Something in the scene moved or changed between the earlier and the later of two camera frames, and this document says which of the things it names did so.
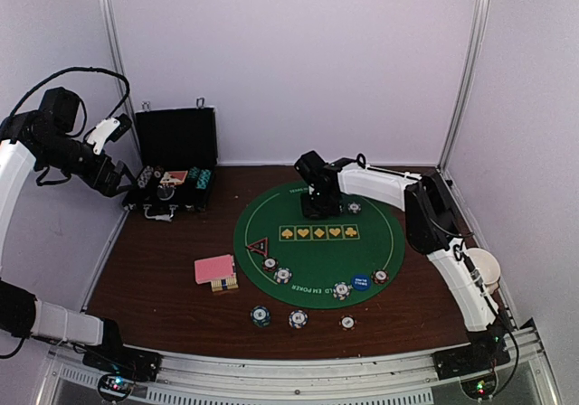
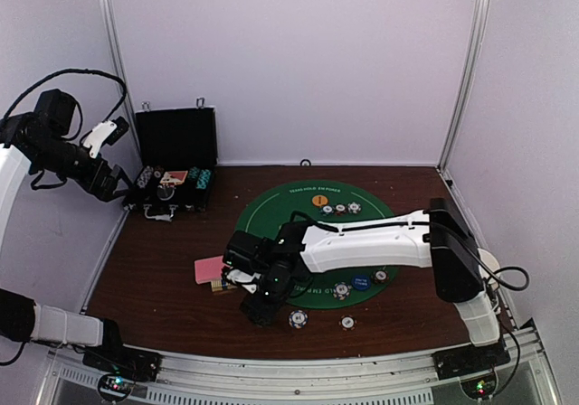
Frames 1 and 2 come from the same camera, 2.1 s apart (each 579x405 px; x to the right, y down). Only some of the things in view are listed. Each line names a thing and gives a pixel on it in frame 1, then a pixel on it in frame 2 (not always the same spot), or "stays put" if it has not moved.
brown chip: (380, 277) stays put
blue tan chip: (354, 207) stays put
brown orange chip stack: (347, 322) stays put
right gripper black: (311, 211) to (261, 314)
